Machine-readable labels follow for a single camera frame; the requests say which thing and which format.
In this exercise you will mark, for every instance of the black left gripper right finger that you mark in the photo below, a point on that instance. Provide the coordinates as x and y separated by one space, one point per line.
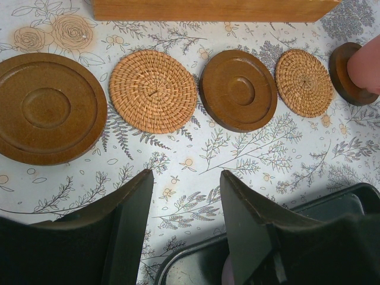
270 244

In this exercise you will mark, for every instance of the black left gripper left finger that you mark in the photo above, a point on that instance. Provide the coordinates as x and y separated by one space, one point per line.
98 244

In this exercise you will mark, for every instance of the dark wooden coaster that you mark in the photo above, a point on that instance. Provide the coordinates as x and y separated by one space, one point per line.
345 87
53 109
238 91

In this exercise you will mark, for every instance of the woven rattan coaster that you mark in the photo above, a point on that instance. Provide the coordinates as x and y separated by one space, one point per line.
153 92
303 83

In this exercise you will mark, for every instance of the pink cup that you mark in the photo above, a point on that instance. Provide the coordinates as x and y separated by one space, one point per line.
363 66

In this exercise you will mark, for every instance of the purple cup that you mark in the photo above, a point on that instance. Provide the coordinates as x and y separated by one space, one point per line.
227 277

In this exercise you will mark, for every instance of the black serving tray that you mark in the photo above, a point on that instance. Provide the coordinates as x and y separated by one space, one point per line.
202 262

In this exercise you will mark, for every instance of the wooden compartment tray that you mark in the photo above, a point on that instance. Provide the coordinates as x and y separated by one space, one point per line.
213 10

